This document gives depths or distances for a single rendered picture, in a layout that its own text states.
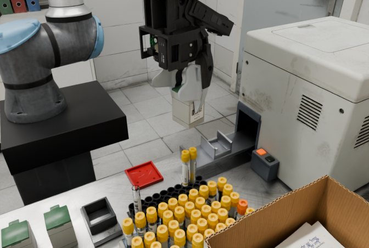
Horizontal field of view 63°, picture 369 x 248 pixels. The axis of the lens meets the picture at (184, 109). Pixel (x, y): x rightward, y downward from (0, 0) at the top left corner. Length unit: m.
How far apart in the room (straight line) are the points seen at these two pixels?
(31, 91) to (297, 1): 1.83
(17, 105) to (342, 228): 0.75
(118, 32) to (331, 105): 2.49
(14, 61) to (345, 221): 0.74
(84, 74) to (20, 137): 1.49
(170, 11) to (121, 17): 2.44
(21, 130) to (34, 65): 0.16
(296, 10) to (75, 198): 1.91
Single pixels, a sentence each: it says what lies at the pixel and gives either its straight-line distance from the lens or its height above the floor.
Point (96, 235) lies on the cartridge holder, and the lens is 0.61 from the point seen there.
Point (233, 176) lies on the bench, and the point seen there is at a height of 0.88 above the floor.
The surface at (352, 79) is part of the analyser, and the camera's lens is 0.53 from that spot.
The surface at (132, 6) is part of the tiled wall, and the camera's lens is 2.89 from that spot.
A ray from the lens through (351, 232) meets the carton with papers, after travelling 0.57.
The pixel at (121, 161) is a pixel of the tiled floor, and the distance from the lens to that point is 2.12.
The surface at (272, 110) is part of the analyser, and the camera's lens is 0.66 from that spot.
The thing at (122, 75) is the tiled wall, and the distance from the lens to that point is 3.04.
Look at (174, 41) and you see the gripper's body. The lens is 0.43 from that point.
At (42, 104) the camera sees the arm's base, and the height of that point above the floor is 0.99.
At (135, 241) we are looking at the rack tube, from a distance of 0.46.
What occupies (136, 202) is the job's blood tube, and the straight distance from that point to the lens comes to 0.56.
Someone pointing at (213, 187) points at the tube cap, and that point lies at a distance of 0.52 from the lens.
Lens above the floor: 1.36
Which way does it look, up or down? 31 degrees down
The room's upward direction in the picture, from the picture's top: straight up
